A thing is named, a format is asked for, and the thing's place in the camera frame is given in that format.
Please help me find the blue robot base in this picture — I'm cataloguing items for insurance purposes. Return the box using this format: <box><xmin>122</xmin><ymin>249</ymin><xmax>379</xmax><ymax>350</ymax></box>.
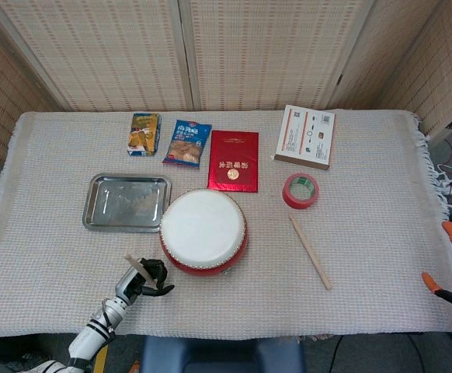
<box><xmin>140</xmin><ymin>334</ymin><xmax>306</xmax><ymax>373</ymax></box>

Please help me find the blue snack bag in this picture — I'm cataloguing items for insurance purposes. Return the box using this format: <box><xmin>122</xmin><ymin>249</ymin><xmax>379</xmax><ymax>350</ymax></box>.
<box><xmin>162</xmin><ymin>119</ymin><xmax>213</xmax><ymax>169</ymax></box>

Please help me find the stainless steel tray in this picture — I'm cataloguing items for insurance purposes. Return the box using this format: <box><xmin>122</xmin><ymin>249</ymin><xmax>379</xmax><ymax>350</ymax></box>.
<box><xmin>82</xmin><ymin>173</ymin><xmax>172</xmax><ymax>234</ymax></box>

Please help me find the yellow and blue snack box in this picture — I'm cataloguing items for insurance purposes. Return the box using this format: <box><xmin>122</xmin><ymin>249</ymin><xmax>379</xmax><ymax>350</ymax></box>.
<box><xmin>127</xmin><ymin>112</ymin><xmax>163</xmax><ymax>158</ymax></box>

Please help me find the wooden drumstick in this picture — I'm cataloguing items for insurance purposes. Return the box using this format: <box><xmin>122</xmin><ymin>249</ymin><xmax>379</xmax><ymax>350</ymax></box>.
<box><xmin>123</xmin><ymin>253</ymin><xmax>161</xmax><ymax>291</ymax></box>
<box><xmin>288</xmin><ymin>216</ymin><xmax>333</xmax><ymax>291</ymax></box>

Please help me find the white woven tablecloth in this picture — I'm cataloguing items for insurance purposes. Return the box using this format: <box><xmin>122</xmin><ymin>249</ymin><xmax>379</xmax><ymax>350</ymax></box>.
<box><xmin>0</xmin><ymin>110</ymin><xmax>452</xmax><ymax>337</ymax></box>

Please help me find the red tape roll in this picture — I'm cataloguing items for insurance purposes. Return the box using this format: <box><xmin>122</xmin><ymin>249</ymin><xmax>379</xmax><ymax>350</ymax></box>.
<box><xmin>281</xmin><ymin>173</ymin><xmax>321</xmax><ymax>210</ymax></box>

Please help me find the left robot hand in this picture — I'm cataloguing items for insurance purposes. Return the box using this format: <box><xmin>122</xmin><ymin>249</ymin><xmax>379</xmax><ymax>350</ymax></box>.
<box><xmin>115</xmin><ymin>258</ymin><xmax>176</xmax><ymax>306</ymax></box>

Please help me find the woven folding screen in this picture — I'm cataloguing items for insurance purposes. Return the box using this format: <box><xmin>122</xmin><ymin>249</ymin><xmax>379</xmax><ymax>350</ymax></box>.
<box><xmin>0</xmin><ymin>0</ymin><xmax>452</xmax><ymax>164</ymax></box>

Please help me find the red drum with white skin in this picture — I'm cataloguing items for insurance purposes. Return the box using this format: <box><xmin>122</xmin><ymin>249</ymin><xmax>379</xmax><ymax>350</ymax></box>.
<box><xmin>159</xmin><ymin>188</ymin><xmax>249</xmax><ymax>277</ymax></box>

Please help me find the red certificate booklet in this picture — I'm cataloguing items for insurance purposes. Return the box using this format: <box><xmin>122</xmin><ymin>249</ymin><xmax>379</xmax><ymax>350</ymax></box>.
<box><xmin>207</xmin><ymin>130</ymin><xmax>259</xmax><ymax>193</ymax></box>

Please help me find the cardboard box with white label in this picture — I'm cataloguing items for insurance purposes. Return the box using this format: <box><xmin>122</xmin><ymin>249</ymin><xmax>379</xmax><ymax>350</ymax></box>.
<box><xmin>273</xmin><ymin>104</ymin><xmax>337</xmax><ymax>172</ymax></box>

